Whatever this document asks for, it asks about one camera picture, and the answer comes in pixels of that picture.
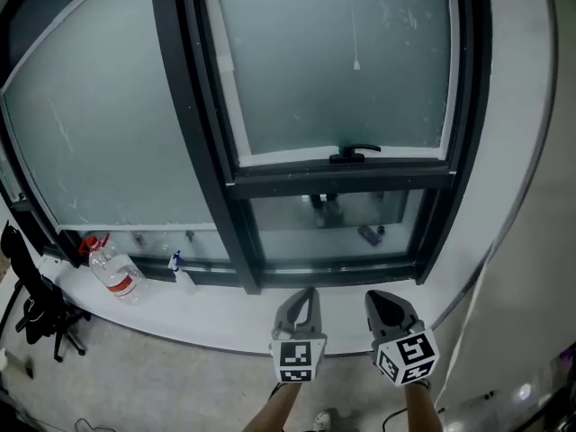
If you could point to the person's right forearm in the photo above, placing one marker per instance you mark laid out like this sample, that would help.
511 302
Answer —
420 407

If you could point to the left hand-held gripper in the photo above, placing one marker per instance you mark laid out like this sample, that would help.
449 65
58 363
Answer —
294 358

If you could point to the person's white shoe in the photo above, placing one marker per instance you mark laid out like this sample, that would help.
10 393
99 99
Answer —
322 421

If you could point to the person's left forearm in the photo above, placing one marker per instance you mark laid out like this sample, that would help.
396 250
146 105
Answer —
274 407

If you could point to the black office chair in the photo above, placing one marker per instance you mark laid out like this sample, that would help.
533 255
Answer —
36 299

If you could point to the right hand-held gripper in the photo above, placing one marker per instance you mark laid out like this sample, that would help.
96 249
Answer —
409 351

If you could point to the large clear water bottle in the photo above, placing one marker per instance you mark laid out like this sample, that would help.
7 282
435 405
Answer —
114 268

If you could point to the small black floor object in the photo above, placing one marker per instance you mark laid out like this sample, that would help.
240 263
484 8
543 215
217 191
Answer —
29 369

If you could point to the black framed frosted window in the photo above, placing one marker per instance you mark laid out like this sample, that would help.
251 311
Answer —
189 106

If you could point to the grey metal locker cabinet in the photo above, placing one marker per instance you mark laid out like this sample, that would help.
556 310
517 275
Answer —
531 241

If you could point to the clear spray bottle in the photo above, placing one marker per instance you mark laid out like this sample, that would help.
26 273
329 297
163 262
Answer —
184 277

